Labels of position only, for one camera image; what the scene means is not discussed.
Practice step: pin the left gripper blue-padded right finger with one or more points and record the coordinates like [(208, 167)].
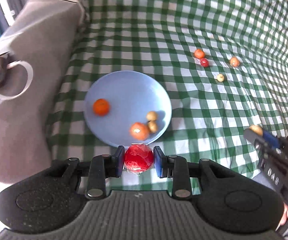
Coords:
[(175, 167)]

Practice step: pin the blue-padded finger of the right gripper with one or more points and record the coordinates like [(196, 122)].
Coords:
[(256, 142), (273, 143)]

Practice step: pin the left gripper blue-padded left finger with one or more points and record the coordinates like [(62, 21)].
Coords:
[(102, 167)]

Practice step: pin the tan longan fruit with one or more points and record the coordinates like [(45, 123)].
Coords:
[(257, 129)]

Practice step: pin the lower tan longan in plate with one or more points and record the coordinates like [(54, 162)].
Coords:
[(152, 126)]

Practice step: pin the tan longan in plate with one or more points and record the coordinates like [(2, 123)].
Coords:
[(152, 116), (152, 126)]

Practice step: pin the wrapped orange in plate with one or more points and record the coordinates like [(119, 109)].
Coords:
[(139, 131)]

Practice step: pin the upper tan longan in plate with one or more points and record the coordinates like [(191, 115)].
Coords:
[(152, 116)]

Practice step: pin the plain orange in plate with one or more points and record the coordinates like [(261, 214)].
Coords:
[(101, 107)]

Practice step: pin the light blue plate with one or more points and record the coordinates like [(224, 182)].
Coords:
[(131, 95)]

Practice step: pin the pale longan on cloth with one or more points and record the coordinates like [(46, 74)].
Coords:
[(220, 78)]

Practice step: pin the wrapped orange far right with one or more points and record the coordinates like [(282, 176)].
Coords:
[(234, 61)]

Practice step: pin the grey sofa armrest cover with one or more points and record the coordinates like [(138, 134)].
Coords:
[(40, 43)]

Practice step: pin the small red fruit beside orange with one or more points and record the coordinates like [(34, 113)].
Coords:
[(204, 62)]

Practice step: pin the small orange on cloth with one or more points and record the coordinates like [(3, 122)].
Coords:
[(199, 54)]

